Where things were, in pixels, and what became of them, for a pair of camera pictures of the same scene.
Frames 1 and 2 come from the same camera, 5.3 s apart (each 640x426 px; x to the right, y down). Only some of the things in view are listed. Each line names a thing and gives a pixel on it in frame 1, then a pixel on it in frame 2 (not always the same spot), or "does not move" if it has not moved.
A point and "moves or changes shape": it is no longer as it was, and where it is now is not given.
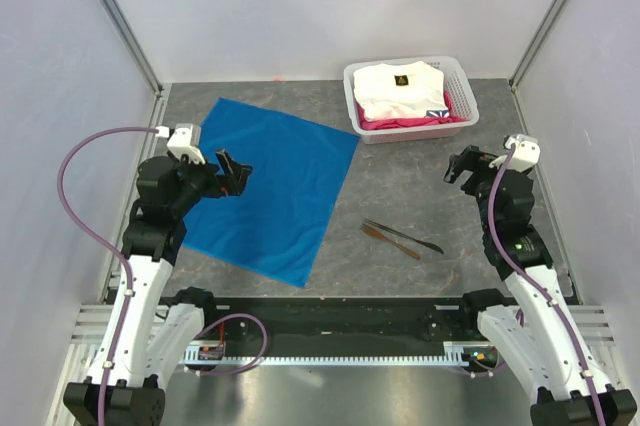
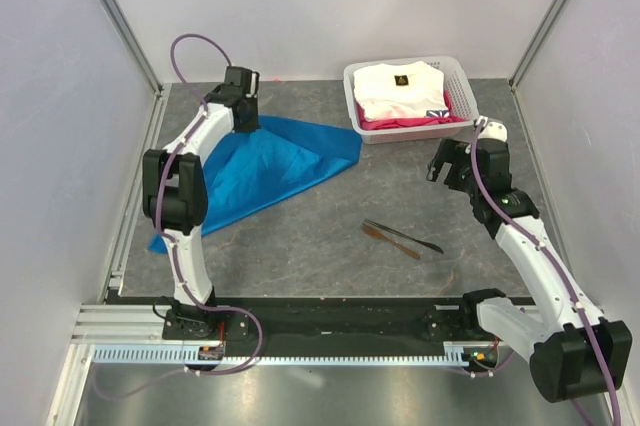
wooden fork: [399, 246] does not move
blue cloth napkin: [277, 224] moves or changes shape
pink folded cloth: [411, 122] does not move
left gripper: [230, 183] -> [252, 101]
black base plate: [353, 318] does not move
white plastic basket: [457, 84] does not move
